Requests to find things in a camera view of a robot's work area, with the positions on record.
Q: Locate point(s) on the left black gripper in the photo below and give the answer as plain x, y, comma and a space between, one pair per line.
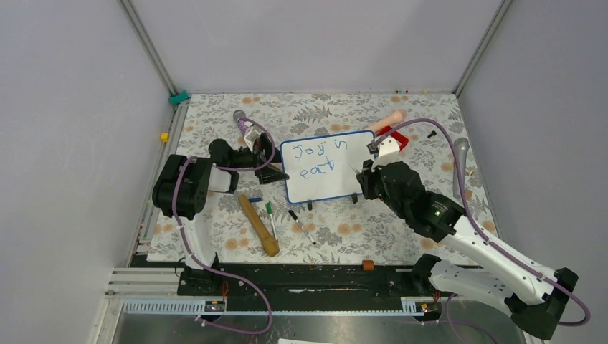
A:
262, 163

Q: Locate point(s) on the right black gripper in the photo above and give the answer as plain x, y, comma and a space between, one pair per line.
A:
366, 178

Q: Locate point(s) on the blue-framed whiteboard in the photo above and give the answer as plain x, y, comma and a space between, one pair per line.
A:
319, 167

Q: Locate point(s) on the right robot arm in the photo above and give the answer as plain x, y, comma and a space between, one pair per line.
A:
533, 296

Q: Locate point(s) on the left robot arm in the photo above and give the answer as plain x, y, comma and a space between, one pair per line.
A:
182, 188

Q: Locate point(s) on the purple patterned microphone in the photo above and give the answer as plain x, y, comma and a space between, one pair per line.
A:
242, 121

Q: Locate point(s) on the red rectangular tray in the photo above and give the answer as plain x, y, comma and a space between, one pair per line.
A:
397, 136

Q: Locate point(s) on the green-capped marker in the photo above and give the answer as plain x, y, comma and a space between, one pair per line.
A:
272, 219

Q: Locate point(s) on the black-capped marker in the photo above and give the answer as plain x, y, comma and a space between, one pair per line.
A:
302, 227

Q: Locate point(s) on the pink plastic cylinder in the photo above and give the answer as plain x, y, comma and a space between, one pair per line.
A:
395, 118

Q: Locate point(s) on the floral patterned table mat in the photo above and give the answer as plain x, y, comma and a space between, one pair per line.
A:
345, 232

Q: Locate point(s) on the silver grey microphone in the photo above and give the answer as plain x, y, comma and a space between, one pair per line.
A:
462, 147

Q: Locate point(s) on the brown cork cylinder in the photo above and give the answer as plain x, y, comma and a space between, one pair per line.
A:
368, 265

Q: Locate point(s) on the teal corner clip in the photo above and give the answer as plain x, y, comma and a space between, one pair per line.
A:
177, 99

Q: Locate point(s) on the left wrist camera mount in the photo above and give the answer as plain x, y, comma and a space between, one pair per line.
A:
250, 138

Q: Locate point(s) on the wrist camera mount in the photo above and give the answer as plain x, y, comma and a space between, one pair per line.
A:
384, 152
250, 138

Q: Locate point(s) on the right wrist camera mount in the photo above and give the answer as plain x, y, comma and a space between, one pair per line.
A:
384, 152

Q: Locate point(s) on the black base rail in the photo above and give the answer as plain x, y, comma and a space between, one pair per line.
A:
306, 288

